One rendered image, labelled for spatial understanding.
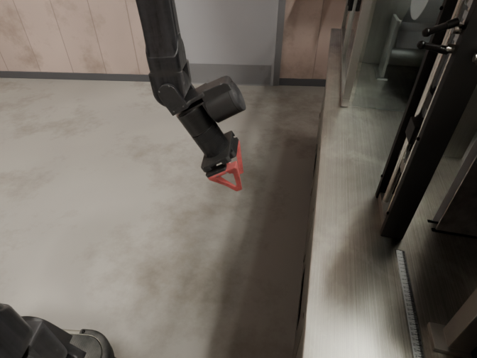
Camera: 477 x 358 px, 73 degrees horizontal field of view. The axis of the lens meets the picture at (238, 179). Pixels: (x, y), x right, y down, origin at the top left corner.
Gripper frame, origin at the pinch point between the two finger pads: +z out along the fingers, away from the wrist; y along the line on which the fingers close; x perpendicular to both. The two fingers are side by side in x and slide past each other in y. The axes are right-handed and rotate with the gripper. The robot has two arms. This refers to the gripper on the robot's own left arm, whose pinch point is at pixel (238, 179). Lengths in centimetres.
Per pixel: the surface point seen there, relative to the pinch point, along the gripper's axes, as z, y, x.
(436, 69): -0.9, 8.3, -44.1
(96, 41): -35, 307, 185
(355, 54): 13, 68, -37
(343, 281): 24.3, -14.9, -13.0
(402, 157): 17.0, 8.4, -33.8
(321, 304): 21.7, -20.5, -8.5
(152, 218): 61, 86, 105
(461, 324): 25.8, -26.8, -30.3
